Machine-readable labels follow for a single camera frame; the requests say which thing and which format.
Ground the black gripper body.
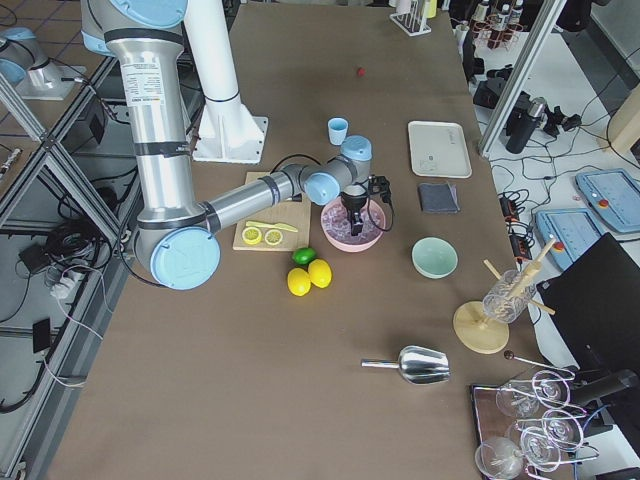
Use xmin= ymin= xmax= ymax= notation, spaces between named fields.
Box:
xmin=340 ymin=185 xmax=369 ymax=224

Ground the pile of clear ice cubes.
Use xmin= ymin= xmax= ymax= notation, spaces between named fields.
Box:
xmin=322 ymin=204 xmax=385 ymax=247

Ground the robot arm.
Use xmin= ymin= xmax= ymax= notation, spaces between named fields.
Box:
xmin=81 ymin=1 xmax=372 ymax=290
xmin=1 ymin=27 xmax=86 ymax=101

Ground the light blue plastic cup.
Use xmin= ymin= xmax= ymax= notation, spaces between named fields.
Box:
xmin=327 ymin=117 xmax=349 ymax=146

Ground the steel ice scoop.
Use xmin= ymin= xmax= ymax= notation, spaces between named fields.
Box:
xmin=360 ymin=345 xmax=451 ymax=385

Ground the wooden cup stand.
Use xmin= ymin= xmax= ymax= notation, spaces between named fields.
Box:
xmin=453 ymin=238 xmax=555 ymax=354

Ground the white cup in rack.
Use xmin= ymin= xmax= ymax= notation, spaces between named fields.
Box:
xmin=395 ymin=0 xmax=411 ymax=15

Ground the yellow cup in rack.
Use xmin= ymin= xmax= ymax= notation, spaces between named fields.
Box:
xmin=425 ymin=0 xmax=438 ymax=19

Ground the pink bowl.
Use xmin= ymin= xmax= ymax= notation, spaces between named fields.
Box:
xmin=319 ymin=199 xmax=388 ymax=253

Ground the yellow lemon upper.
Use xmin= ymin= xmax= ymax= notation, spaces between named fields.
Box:
xmin=307 ymin=259 xmax=333 ymax=288

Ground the yellow lemon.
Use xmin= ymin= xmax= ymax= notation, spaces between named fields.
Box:
xmin=307 ymin=259 xmax=333 ymax=288
xmin=287 ymin=267 xmax=311 ymax=297

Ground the green lime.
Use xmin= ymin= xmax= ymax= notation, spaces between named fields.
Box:
xmin=292 ymin=247 xmax=317 ymax=266

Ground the wooden cutting board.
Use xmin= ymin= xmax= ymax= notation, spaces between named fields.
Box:
xmin=232 ymin=197 xmax=311 ymax=252

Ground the yellow plastic knife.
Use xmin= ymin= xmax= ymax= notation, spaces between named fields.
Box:
xmin=245 ymin=220 xmax=299 ymax=233

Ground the yellow lemon lower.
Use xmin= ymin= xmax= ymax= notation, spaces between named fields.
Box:
xmin=287 ymin=267 xmax=311 ymax=297

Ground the grey folded cloth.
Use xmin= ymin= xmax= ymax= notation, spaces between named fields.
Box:
xmin=418 ymin=183 xmax=460 ymax=214

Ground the lemon half upper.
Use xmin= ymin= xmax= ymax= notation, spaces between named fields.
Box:
xmin=263 ymin=229 xmax=284 ymax=246

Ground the lemon half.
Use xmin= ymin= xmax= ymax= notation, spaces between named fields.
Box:
xmin=241 ymin=226 xmax=262 ymax=246
xmin=263 ymin=229 xmax=284 ymax=246

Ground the green bowl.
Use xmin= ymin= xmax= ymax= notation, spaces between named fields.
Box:
xmin=411 ymin=237 xmax=458 ymax=279

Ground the cream rabbit tray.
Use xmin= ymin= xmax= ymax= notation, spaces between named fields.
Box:
xmin=408 ymin=120 xmax=472 ymax=179

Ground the lemon half lower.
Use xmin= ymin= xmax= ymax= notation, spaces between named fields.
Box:
xmin=241 ymin=226 xmax=262 ymax=246

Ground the clear glass on stand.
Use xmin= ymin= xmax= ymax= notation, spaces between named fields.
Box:
xmin=482 ymin=270 xmax=536 ymax=324

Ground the blue teach pendant lower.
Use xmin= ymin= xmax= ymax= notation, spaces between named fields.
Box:
xmin=535 ymin=208 xmax=605 ymax=271

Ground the blue teach pendant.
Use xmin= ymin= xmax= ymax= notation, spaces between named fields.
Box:
xmin=535 ymin=208 xmax=605 ymax=271
xmin=575 ymin=168 xmax=639 ymax=233

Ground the wine glass upper left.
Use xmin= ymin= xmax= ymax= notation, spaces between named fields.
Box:
xmin=496 ymin=380 xmax=540 ymax=419

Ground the wine glass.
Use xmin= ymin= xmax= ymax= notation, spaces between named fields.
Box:
xmin=496 ymin=380 xmax=540 ymax=419
xmin=541 ymin=409 xmax=584 ymax=451
xmin=520 ymin=426 xmax=561 ymax=472
xmin=531 ymin=370 xmax=570 ymax=409
xmin=474 ymin=437 xmax=525 ymax=480

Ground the wine glass upper right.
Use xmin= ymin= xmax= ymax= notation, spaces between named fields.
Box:
xmin=531 ymin=370 xmax=570 ymax=409

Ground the blue teach pendant upper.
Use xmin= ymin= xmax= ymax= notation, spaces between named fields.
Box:
xmin=575 ymin=168 xmax=639 ymax=233

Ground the black glass rack tray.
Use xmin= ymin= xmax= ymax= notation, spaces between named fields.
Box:
xmin=471 ymin=385 xmax=600 ymax=479

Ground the wine glass front left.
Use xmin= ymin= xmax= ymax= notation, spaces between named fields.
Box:
xmin=474 ymin=437 xmax=525 ymax=480

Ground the wine glass middle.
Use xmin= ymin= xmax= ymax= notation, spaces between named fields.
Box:
xmin=541 ymin=409 xmax=584 ymax=451

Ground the wine glass front right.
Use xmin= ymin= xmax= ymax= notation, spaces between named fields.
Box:
xmin=520 ymin=426 xmax=561 ymax=472

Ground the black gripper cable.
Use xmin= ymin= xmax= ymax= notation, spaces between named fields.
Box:
xmin=275 ymin=152 xmax=396 ymax=234

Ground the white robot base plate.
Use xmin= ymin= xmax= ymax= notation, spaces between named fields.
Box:
xmin=192 ymin=116 xmax=269 ymax=165

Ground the white wire cup rack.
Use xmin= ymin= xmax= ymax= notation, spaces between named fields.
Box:
xmin=389 ymin=0 xmax=431 ymax=37

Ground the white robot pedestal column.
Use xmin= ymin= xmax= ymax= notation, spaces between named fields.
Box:
xmin=184 ymin=0 xmax=241 ymax=122

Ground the aluminium frame post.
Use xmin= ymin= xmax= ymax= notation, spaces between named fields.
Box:
xmin=478 ymin=0 xmax=566 ymax=159

